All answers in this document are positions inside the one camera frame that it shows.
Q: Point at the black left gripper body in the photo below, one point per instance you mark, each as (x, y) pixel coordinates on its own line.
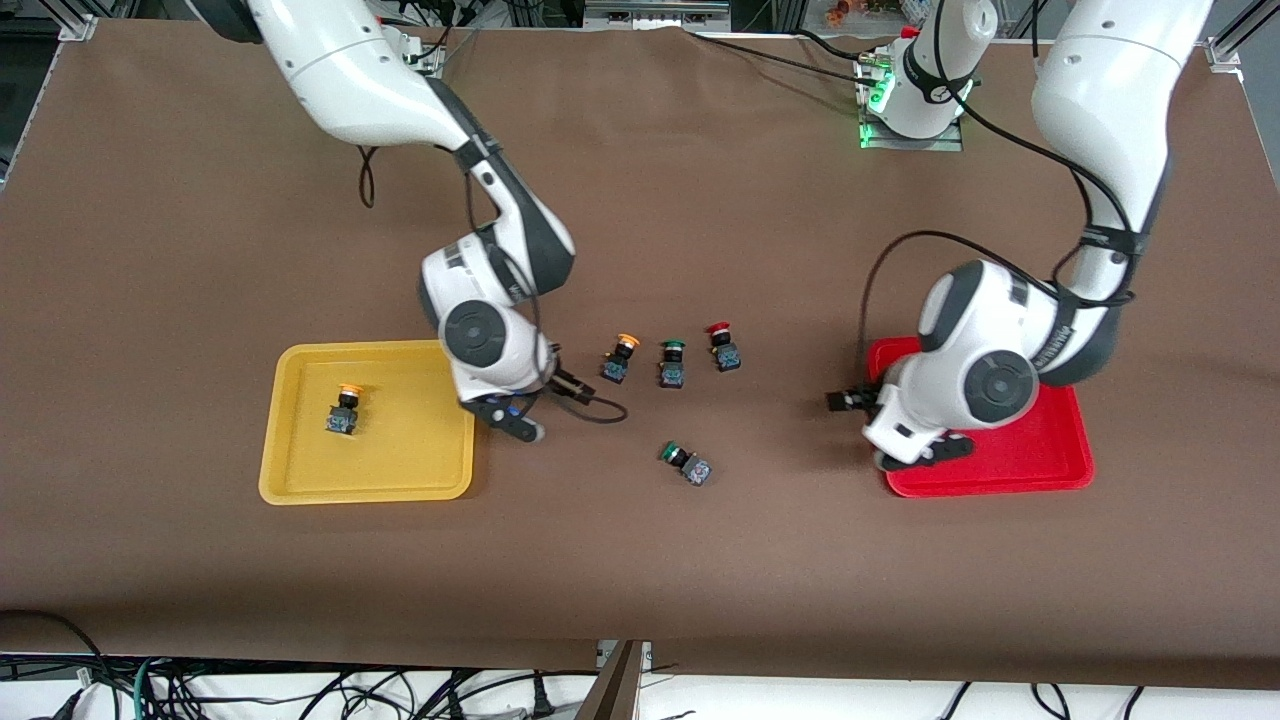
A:
(862, 400)

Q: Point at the yellow push button switch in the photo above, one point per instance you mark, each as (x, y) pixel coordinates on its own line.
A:
(619, 360)
(343, 412)

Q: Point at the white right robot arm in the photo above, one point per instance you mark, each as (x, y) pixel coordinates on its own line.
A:
(350, 70)

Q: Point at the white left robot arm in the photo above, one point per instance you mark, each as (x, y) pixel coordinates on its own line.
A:
(1100, 80)

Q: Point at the yellow plastic tray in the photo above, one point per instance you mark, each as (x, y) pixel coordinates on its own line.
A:
(400, 460)

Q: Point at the brown table cover sheet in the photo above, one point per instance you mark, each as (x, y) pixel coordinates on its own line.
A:
(640, 560)

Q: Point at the red plastic tray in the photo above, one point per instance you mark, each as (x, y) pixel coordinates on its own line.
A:
(1040, 450)

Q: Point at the grey metal background device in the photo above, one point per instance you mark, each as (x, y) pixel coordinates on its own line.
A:
(655, 12)

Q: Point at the green push button switch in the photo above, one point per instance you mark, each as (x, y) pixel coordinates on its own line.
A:
(672, 364)
(688, 464)

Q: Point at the red push button switch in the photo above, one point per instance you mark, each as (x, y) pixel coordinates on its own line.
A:
(725, 348)

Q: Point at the silver table edge bracket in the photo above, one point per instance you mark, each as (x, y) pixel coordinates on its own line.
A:
(625, 652)

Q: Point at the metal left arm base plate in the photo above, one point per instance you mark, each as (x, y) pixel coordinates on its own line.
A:
(870, 135)

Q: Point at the aluminium frame corner piece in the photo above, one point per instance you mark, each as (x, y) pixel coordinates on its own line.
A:
(78, 27)
(1235, 45)

